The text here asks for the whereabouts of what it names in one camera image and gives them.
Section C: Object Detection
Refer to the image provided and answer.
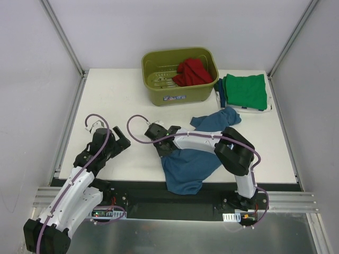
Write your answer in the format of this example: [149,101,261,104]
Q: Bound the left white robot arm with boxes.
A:
[23,126,131,253]

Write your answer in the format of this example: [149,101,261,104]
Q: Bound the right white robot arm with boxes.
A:
[145,123,261,212]

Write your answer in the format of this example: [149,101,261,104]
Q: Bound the olive green plastic basket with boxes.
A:
[141,47,219,106]

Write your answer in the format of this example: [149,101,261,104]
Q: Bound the red t shirt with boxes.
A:
[172,58,213,87]

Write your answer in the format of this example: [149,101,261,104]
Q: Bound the folded dark blue t shirt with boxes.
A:
[215,78,265,112]

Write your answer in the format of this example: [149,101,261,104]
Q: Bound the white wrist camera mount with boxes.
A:
[153,120,165,127]

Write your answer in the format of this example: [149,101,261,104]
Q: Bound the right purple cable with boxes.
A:
[126,114,270,225]

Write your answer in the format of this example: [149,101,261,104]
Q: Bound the purple cable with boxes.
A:
[37,114,111,252]
[126,114,270,225]

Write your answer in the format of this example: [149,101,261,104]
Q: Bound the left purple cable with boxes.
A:
[37,114,111,252]

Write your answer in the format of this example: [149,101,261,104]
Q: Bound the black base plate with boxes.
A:
[87,180,265,220]

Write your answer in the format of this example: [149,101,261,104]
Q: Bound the left aluminium frame post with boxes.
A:
[39,0,86,78]

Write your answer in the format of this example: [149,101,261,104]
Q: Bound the aluminium frame post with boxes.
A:
[267,0,320,80]
[39,0,86,78]

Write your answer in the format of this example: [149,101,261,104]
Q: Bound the right aluminium frame post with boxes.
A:
[267,0,320,80]

